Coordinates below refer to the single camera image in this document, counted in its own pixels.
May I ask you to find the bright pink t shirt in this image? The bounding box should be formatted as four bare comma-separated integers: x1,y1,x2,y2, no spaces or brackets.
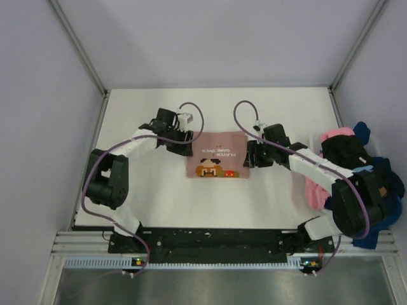
305,127,355,210

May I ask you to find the white plastic bin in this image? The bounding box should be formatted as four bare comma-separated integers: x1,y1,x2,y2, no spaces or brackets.
308,131,382,157

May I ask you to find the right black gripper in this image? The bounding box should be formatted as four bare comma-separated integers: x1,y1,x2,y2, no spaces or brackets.
244,139,277,168

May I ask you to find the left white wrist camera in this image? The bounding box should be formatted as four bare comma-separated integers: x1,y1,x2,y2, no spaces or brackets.
176,108,193,132

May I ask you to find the aluminium frame rail left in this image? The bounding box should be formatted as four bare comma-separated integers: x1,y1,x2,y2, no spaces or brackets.
46,0,108,97

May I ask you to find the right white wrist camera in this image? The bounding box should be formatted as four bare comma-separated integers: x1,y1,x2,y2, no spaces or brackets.
253,119,267,133

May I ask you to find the aluminium frame rail right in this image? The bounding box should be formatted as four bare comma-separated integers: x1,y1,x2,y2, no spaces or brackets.
329,0,390,93

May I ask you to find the navy blue t shirt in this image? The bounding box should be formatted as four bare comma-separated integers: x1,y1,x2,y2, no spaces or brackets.
351,121,405,250

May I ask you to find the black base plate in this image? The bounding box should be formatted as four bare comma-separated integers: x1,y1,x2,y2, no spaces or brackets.
108,227,334,263

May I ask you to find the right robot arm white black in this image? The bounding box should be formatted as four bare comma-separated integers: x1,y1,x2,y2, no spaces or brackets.
245,121,386,252

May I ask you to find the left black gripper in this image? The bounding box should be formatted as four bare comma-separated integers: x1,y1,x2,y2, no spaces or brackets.
165,125,193,156

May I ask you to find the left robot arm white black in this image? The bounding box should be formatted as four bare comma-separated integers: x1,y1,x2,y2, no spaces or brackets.
81,108,194,252

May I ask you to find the black t shirt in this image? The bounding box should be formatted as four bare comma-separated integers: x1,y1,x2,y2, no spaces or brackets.
321,135,374,170

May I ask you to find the light blue cable duct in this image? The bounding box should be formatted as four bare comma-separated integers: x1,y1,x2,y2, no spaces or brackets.
64,256,321,270

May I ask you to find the aluminium frame rail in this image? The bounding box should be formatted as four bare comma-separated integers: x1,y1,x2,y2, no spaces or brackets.
46,0,108,97
329,0,390,93

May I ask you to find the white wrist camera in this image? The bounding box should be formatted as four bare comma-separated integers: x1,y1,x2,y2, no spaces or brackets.
176,108,193,132
253,119,267,133

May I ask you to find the dusty pink t shirt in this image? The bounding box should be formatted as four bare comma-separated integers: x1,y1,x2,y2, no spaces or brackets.
186,132,250,179

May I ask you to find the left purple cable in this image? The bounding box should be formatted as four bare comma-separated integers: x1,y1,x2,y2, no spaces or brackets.
81,102,205,267

